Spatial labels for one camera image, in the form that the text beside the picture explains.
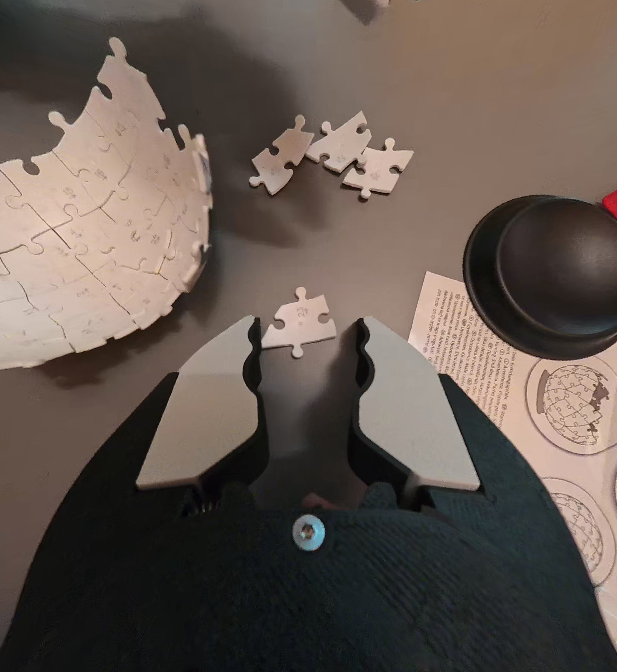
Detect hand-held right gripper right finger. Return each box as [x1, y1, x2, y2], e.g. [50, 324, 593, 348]
[347, 316, 482, 506]

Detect printed puzzle instruction leaflet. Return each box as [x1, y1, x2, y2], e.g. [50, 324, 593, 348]
[407, 270, 617, 623]

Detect partly built white puzzle ball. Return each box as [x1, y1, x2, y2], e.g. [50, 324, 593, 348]
[0, 37, 216, 375]

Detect black dome puzzle stand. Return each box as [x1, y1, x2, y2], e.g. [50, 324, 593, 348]
[463, 194, 617, 361]

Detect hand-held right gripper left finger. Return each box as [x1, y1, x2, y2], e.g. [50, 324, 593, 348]
[135, 315, 269, 490]

